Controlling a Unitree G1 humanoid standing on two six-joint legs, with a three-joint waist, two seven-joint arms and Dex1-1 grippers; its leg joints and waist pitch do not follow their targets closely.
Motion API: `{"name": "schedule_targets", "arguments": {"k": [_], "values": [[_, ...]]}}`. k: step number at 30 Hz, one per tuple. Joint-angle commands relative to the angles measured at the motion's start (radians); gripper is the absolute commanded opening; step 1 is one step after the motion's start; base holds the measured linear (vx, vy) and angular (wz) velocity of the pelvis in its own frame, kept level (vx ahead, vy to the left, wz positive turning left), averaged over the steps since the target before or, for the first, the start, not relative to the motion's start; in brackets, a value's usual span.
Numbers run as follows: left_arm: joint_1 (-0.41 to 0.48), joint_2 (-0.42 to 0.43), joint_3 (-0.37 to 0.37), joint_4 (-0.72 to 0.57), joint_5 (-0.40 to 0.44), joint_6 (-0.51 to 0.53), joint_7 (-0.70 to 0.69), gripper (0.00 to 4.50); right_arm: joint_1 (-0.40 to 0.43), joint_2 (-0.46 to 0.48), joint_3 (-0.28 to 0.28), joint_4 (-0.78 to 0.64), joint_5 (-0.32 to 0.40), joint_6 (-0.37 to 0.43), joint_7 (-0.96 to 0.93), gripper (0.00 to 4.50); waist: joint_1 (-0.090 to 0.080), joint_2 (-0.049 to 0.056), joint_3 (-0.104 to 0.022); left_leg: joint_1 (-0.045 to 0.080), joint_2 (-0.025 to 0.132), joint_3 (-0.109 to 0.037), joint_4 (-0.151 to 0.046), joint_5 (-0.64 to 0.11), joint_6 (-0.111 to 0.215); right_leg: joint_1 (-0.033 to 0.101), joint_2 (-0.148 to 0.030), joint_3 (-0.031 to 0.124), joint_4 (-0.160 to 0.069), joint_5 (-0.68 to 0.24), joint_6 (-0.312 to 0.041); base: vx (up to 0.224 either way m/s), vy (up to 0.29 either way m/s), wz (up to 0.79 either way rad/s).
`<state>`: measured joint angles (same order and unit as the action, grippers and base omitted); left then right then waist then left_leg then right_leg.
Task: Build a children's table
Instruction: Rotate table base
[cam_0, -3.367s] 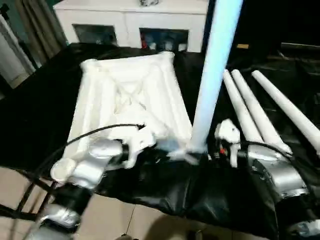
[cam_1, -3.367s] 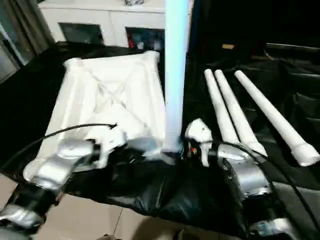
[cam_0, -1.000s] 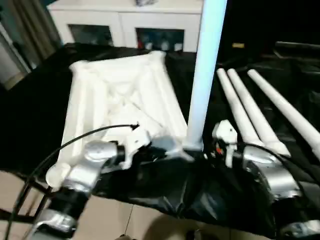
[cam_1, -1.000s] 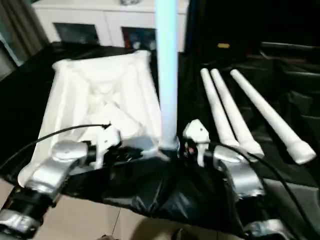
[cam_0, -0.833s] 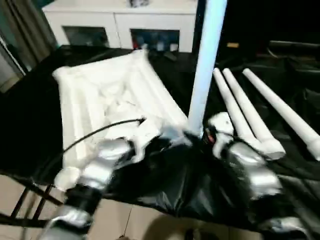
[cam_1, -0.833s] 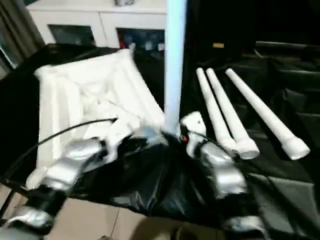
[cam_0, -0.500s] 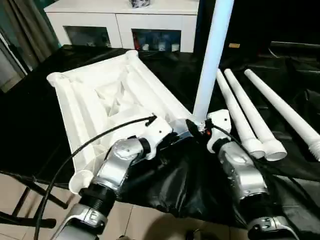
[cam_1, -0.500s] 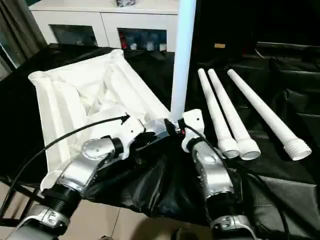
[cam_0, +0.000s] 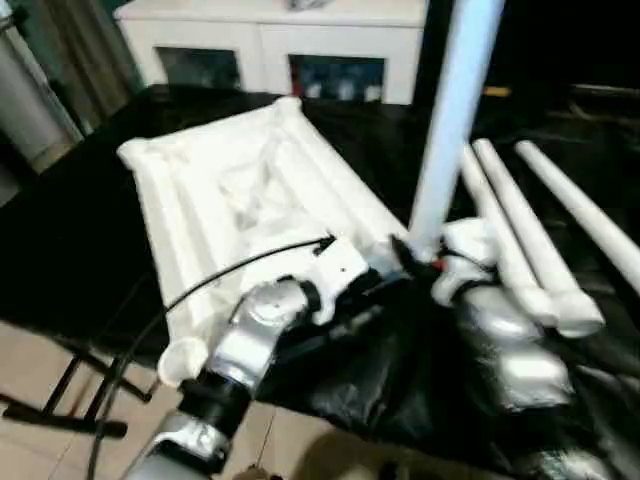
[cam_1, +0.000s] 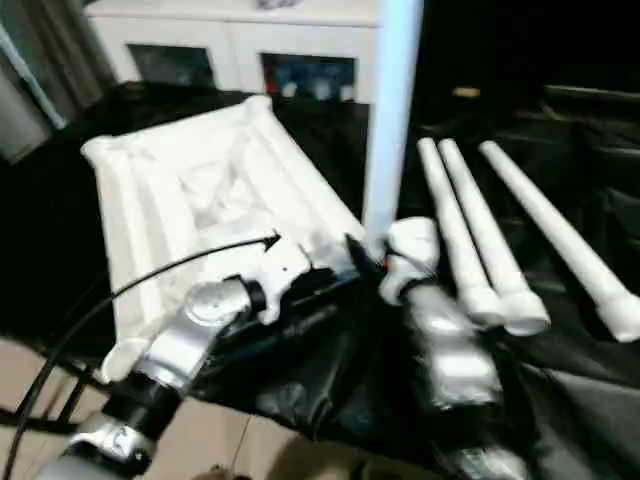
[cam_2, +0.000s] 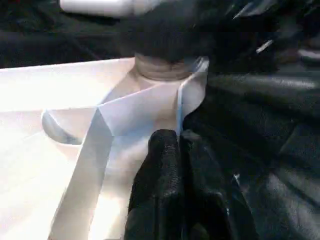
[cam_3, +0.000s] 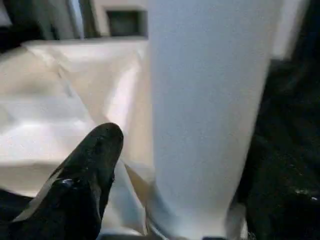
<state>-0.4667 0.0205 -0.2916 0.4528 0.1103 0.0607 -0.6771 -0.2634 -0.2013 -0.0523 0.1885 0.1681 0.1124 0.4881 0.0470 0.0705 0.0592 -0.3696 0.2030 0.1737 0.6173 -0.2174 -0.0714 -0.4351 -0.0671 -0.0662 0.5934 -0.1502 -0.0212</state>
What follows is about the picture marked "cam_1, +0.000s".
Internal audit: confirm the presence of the white plastic table leg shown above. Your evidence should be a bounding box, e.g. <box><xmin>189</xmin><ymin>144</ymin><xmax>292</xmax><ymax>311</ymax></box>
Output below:
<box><xmin>417</xmin><ymin>138</ymin><xmax>504</xmax><ymax>329</ymax></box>
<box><xmin>437</xmin><ymin>138</ymin><xmax>552</xmax><ymax>338</ymax></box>
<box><xmin>478</xmin><ymin>140</ymin><xmax>640</xmax><ymax>344</ymax></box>
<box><xmin>362</xmin><ymin>0</ymin><xmax>426</xmax><ymax>251</ymax></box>

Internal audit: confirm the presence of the white plastic table top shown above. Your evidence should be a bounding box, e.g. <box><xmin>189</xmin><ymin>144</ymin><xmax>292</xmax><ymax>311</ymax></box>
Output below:
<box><xmin>80</xmin><ymin>95</ymin><xmax>373</xmax><ymax>386</ymax></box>

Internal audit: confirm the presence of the black work mat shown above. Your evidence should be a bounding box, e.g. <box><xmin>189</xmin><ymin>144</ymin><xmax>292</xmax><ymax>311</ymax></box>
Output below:
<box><xmin>0</xmin><ymin>85</ymin><xmax>640</xmax><ymax>476</ymax></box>

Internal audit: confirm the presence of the white glass-door cabinet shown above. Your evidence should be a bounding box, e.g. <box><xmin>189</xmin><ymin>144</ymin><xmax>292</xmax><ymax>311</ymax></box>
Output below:
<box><xmin>85</xmin><ymin>0</ymin><xmax>386</xmax><ymax>106</ymax></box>

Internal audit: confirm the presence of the black side table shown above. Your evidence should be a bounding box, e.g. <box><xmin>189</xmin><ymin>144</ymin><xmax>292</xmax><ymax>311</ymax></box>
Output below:
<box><xmin>540</xmin><ymin>84</ymin><xmax>640</xmax><ymax>113</ymax></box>

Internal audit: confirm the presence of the grey window curtain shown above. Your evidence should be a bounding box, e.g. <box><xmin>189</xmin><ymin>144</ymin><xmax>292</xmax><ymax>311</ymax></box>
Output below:
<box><xmin>0</xmin><ymin>0</ymin><xmax>116</xmax><ymax>161</ymax></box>

